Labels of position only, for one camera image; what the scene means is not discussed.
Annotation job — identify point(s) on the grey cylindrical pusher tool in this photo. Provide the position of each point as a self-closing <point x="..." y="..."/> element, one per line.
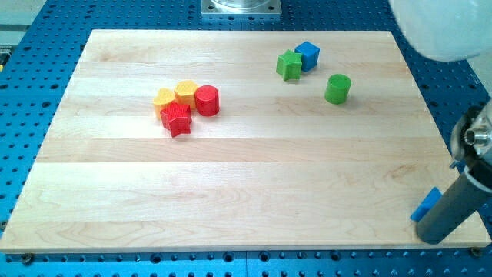
<point x="470" y="143"/>

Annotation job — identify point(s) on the green star block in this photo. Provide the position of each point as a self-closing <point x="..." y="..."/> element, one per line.
<point x="289" y="65"/>

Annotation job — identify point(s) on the yellow hexagon block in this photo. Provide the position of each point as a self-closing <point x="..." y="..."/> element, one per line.
<point x="185" y="93"/>

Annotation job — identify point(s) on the wooden board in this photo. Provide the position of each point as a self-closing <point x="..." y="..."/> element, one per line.
<point x="278" y="167"/>

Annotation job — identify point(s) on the red cylinder block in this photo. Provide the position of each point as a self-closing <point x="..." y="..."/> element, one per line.
<point x="207" y="100"/>

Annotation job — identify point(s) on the red star block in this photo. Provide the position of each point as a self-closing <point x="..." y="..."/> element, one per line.
<point x="176" y="118"/>

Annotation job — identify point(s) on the green cylinder block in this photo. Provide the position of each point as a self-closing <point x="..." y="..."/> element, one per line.
<point x="338" y="86"/>

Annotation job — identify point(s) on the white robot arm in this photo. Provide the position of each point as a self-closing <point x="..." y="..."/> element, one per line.
<point x="445" y="30"/>

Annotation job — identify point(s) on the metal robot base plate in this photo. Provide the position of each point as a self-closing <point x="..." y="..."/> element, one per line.
<point x="240" y="7"/>

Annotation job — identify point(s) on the blue cube block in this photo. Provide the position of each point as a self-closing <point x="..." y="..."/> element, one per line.
<point x="310" y="54"/>

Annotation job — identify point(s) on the blue perforated table plate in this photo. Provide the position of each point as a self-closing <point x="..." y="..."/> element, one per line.
<point x="53" y="36"/>

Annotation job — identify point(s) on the blue triangle block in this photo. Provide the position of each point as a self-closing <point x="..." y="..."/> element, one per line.
<point x="427" y="204"/>

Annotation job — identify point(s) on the yellow heart block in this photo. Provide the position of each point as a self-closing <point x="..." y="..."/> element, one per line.
<point x="162" y="100"/>

